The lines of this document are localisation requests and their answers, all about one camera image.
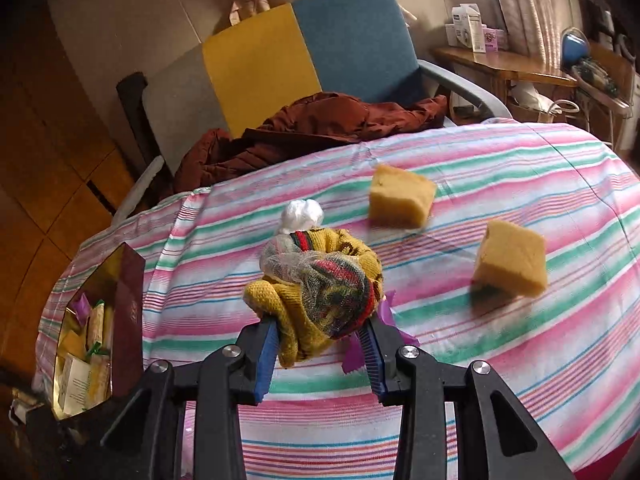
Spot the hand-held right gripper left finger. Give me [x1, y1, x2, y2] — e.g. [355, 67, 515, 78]
[99, 318, 281, 480]

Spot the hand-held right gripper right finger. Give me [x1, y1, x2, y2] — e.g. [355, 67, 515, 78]
[360, 318, 576, 480]

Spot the yellow knit bundle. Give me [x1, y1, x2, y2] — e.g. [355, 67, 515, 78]
[243, 227, 385, 369]

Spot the maroon box with gold lining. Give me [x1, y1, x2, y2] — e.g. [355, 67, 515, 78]
[35, 242, 147, 419]

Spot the yellow sponge block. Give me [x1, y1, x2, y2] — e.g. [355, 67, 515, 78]
[472, 219, 549, 297]
[368, 164, 438, 229]

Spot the open purple snack packet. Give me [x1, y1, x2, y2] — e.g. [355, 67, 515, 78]
[342, 289, 422, 374]

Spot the striped pink and green blanket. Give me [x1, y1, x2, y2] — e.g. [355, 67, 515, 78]
[32, 117, 640, 480]

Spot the white plastic bag ball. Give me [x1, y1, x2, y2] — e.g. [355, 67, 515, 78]
[277, 199, 325, 236]

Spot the clear packet with green print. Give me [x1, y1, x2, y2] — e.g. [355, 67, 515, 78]
[87, 342, 113, 402]

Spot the long cracker packet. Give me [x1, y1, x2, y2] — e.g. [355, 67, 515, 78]
[86, 301, 115, 349]

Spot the small tan cardboard box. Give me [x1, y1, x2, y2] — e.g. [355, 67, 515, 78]
[57, 355, 94, 413]

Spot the brown quilted jacket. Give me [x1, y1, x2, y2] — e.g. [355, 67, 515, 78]
[172, 91, 449, 194]

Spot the wooden side desk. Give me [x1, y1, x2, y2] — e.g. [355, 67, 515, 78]
[432, 45, 579, 126]

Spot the grey yellow blue armchair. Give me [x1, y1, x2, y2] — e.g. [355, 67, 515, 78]
[116, 0, 514, 211]

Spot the purple printed box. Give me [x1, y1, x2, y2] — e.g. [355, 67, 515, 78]
[481, 27, 506, 52]

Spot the tall white medicine box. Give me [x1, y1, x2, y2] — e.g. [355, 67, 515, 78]
[451, 4, 487, 54]

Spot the cluttered storage shelf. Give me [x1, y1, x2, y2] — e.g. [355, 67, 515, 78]
[575, 10, 638, 116]

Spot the blue round bag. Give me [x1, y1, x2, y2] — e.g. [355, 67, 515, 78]
[560, 27, 594, 69]

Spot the pink patterned curtain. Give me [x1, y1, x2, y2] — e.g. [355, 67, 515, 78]
[487, 0, 586, 74]

